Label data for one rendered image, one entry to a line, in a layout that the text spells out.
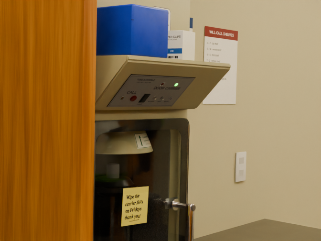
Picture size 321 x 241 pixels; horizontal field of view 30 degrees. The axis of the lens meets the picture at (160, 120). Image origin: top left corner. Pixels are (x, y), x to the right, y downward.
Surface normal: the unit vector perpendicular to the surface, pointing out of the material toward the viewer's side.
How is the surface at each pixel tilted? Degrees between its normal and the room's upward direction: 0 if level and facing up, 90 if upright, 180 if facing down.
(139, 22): 90
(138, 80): 135
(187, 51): 90
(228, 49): 90
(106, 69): 90
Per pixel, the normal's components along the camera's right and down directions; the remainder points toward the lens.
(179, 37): -0.54, 0.03
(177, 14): 0.76, 0.05
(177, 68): 0.52, 0.74
